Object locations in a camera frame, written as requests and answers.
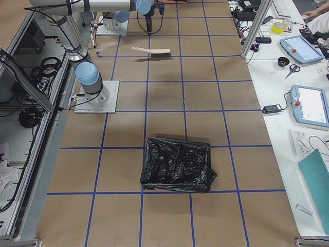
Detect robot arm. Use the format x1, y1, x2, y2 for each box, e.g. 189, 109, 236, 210
136, 1, 165, 37
28, 1, 155, 101

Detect teal folder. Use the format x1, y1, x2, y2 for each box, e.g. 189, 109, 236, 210
298, 149, 328, 235

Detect black cable bundle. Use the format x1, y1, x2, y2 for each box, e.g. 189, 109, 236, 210
18, 105, 42, 129

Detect blue teach pendant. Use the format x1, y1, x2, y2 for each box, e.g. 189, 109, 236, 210
280, 36, 324, 64
290, 85, 328, 128

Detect black lined right trash bin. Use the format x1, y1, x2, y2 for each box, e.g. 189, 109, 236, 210
140, 137, 217, 193

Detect black power adapter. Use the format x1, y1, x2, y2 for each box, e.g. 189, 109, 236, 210
262, 104, 282, 114

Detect yellow tape roll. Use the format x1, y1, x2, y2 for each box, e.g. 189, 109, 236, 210
271, 22, 286, 34

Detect aluminium frame post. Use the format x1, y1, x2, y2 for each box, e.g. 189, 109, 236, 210
241, 0, 272, 59

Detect allen key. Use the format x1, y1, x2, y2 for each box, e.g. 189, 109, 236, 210
295, 204, 313, 216

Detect black scissors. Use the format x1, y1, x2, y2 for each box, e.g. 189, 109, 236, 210
285, 64, 301, 79

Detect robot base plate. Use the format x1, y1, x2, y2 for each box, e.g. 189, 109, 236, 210
74, 80, 119, 114
96, 15, 129, 36

